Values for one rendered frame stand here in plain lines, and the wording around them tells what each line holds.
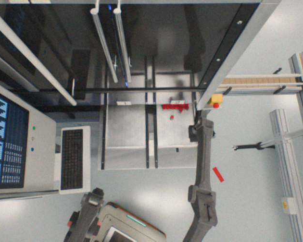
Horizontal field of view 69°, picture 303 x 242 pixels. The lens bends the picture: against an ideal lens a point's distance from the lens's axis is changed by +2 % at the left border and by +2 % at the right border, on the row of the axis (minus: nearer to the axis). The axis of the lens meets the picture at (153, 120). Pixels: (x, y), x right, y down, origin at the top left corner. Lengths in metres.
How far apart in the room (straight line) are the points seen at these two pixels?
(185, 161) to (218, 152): 1.03
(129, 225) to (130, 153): 0.80
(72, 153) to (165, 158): 0.63
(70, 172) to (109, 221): 0.69
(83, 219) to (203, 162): 0.53
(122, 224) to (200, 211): 1.25
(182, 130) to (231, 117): 1.18
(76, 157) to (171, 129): 0.66
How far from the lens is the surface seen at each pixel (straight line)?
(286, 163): 2.09
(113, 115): 1.51
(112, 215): 2.06
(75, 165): 1.56
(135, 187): 2.31
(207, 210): 0.92
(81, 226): 0.90
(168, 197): 2.32
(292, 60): 1.99
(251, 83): 1.64
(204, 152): 1.02
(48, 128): 1.55
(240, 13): 0.79
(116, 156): 1.45
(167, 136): 1.46
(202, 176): 0.97
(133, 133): 1.46
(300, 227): 2.11
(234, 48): 0.93
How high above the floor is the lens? 2.30
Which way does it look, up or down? 74 degrees down
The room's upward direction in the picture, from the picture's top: 4 degrees clockwise
